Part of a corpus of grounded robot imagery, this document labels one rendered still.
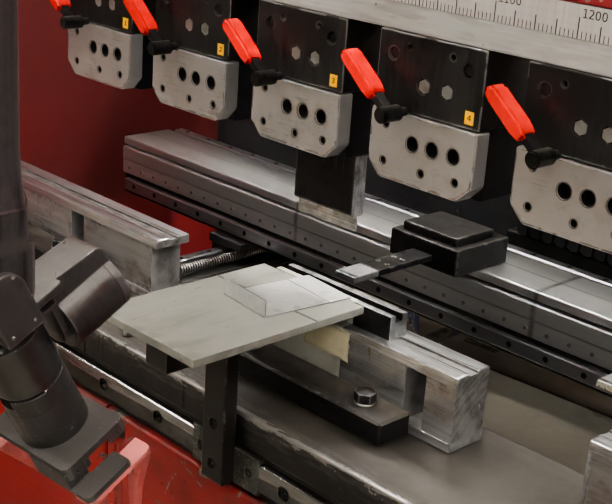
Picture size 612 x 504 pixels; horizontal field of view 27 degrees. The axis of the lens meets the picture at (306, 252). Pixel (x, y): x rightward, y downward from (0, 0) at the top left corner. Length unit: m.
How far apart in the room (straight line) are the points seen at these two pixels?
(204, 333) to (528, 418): 2.24
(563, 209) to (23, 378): 0.56
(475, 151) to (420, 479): 0.36
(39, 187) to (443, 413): 0.84
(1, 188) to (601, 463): 0.70
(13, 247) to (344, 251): 1.02
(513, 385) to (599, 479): 2.42
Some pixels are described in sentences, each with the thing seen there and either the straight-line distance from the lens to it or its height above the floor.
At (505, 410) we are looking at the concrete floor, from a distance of 3.59.
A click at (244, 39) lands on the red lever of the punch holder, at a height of 1.30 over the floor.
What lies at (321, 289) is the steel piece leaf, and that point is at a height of 1.00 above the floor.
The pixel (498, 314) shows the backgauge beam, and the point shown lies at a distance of 1.71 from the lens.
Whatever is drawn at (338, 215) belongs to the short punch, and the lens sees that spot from 1.53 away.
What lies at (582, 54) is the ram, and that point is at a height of 1.36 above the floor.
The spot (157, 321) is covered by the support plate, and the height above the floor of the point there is 1.00.
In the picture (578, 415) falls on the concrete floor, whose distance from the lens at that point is 3.63.
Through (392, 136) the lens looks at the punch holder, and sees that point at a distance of 1.39.
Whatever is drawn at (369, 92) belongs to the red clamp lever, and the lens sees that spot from 1.36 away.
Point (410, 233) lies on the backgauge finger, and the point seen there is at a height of 1.02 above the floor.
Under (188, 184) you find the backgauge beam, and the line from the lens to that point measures 2.14.
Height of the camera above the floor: 1.56
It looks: 20 degrees down
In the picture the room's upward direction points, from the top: 4 degrees clockwise
